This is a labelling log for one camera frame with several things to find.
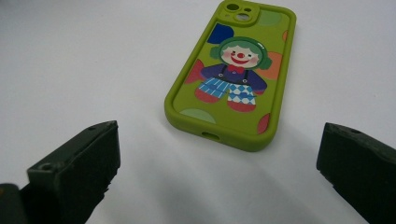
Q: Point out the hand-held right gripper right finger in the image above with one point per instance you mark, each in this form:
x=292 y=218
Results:
x=364 y=168

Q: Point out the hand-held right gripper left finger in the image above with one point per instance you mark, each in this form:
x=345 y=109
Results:
x=77 y=168

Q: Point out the green clown phone case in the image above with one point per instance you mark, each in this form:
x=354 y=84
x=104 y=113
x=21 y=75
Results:
x=224 y=121

